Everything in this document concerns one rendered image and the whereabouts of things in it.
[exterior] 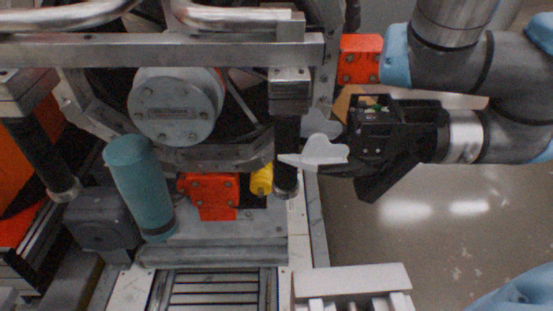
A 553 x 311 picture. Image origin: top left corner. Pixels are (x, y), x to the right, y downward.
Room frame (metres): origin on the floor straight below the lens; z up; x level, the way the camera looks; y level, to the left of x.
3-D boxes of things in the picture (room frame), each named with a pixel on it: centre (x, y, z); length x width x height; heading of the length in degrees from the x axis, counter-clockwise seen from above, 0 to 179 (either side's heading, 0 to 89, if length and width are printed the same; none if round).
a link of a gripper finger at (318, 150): (0.31, -0.05, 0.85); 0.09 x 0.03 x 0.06; 100
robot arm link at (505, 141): (0.34, -0.31, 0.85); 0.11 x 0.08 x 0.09; 91
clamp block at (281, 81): (0.37, -0.02, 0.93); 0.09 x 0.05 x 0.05; 1
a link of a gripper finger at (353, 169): (0.31, -0.10, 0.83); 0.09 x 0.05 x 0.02; 100
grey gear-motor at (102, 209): (0.74, 0.52, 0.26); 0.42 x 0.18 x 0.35; 1
